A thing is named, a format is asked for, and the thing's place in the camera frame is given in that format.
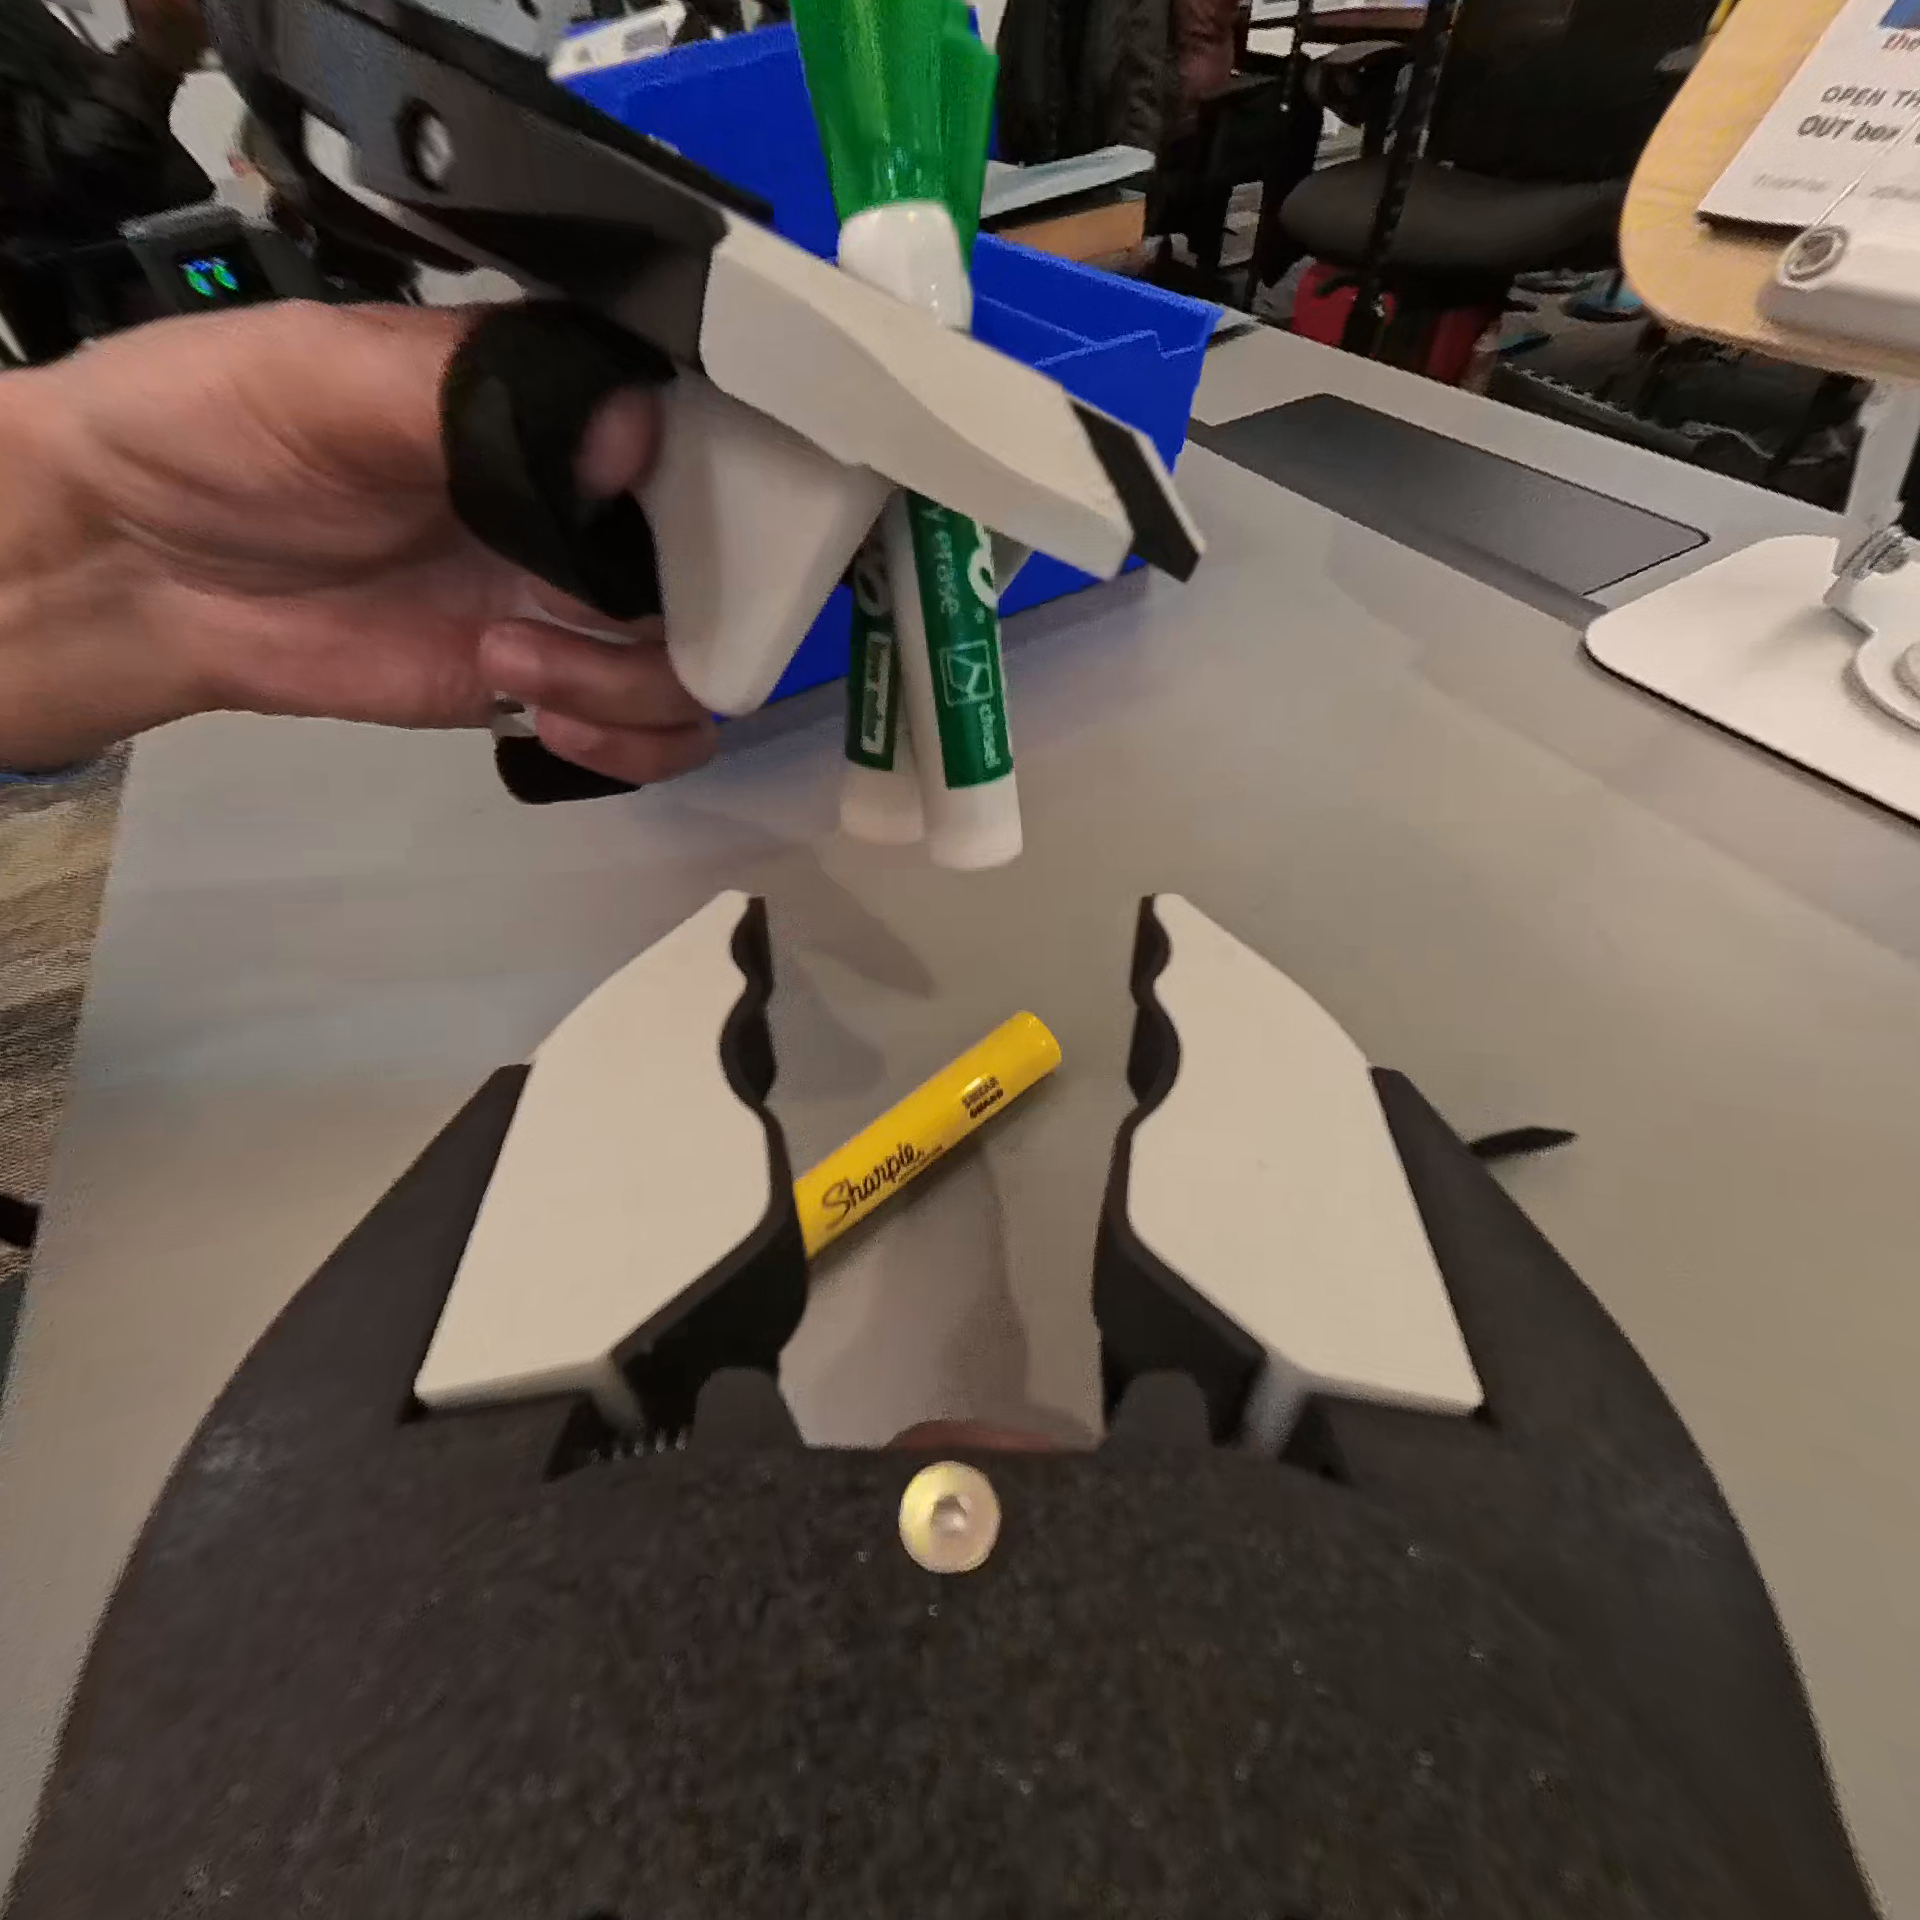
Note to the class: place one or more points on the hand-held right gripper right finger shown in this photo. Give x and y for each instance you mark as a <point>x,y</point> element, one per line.
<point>1290,1215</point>

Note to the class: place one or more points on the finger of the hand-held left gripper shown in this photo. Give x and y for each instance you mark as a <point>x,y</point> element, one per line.
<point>900,390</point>

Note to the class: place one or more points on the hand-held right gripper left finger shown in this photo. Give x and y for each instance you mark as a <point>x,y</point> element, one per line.
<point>615,1201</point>

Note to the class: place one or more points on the blue plastic bin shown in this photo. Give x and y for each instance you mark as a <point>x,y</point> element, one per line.
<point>1080,329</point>

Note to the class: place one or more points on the green dry erase marker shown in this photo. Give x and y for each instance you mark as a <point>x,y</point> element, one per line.
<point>879,106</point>
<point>879,705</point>

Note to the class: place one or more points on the yellow highlighter marker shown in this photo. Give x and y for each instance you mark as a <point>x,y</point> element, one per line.
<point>931,1131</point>

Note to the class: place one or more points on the grey desk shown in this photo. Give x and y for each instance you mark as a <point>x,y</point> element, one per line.
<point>1500,930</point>

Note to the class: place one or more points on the person's left hand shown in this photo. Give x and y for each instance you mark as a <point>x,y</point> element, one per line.
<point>224,511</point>

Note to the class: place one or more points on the wooden-edged side table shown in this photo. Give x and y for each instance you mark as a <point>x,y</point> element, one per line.
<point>1065,211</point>

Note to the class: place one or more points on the black charger with green display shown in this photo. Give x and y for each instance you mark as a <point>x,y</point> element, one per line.
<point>210,264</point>

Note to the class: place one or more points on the red bag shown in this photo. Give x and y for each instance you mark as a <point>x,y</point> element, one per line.
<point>1381,322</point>

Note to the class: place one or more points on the black tripod pole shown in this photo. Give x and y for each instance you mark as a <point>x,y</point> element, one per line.
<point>1411,135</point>

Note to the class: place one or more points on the wooden white book stand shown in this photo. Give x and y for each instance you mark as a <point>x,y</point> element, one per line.
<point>1739,660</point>

